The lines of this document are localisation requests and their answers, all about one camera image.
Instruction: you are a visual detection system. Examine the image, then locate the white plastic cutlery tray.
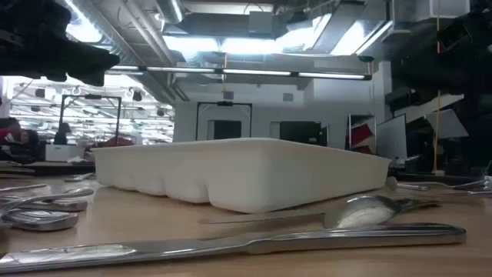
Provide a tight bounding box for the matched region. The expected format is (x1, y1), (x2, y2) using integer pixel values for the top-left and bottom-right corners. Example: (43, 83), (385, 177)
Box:
(91, 137), (392, 215)

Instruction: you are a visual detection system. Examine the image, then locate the long ceiling light bar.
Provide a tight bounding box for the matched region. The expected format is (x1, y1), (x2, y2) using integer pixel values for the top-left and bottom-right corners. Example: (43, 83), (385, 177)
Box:
(105, 64), (373, 81)

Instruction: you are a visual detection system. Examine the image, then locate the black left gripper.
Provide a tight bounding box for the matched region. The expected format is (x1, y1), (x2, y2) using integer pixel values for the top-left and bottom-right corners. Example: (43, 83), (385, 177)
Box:
(0, 0), (121, 88)

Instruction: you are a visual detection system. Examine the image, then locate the white board panel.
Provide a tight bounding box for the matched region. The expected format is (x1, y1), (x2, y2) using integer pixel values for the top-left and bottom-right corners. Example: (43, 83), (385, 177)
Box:
(376, 114), (408, 161)

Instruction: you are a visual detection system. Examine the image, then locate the white slanted panel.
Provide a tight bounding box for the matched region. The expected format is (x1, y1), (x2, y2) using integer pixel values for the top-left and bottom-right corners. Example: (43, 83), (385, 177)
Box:
(424, 108), (470, 139)

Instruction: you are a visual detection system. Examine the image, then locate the grey ceiling box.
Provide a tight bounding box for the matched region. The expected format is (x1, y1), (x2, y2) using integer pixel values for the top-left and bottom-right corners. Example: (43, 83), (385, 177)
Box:
(248, 10), (275, 36)

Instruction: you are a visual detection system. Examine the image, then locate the person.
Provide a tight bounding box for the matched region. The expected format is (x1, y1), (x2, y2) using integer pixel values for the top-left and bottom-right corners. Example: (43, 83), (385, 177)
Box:
(21, 129), (42, 157)
(53, 122), (73, 145)
(0, 117), (23, 147)

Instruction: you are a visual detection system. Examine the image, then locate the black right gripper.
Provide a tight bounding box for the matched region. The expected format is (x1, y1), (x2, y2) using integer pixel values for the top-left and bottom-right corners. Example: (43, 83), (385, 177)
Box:
(399, 11), (492, 96)

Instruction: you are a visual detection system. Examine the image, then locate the rectangular wall screen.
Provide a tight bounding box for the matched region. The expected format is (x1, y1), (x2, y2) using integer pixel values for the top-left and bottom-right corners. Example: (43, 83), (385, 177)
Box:
(209, 119), (243, 141)

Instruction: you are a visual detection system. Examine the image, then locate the silver round air duct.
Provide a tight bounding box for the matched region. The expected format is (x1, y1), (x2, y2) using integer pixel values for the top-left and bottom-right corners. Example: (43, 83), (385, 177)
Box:
(155, 0), (186, 25)

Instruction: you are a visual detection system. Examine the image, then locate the shelf with red bins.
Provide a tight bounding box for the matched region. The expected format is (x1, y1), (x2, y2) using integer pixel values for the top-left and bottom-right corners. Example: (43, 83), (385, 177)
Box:
(347, 113), (378, 155)

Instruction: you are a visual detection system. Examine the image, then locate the black monitor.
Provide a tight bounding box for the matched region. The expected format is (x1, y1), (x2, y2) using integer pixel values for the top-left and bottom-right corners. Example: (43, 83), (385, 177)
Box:
(279, 121), (328, 148)

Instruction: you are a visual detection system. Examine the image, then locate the black metal frame stand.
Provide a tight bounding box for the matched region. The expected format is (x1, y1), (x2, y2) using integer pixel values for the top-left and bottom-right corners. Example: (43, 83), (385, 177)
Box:
(57, 94), (123, 145)

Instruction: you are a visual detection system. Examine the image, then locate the pile of silver cutlery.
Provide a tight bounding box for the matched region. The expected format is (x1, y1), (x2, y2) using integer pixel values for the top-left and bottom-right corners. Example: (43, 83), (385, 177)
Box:
(0, 187), (95, 217)

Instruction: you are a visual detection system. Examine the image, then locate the white ceiling cabinet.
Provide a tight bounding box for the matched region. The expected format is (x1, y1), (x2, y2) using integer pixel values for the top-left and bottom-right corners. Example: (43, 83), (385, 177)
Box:
(391, 0), (470, 23)

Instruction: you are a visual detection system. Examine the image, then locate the yellow hanging cable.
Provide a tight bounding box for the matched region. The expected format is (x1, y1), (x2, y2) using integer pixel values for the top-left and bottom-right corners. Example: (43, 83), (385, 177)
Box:
(432, 0), (442, 174)

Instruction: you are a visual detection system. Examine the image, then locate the white box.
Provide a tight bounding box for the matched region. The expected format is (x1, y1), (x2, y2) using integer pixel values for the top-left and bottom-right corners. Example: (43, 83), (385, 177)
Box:
(45, 144), (86, 162)

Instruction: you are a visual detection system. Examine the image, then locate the silver fork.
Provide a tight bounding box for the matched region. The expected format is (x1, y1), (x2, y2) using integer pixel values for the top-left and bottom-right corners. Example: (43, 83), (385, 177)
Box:
(430, 179), (486, 191)

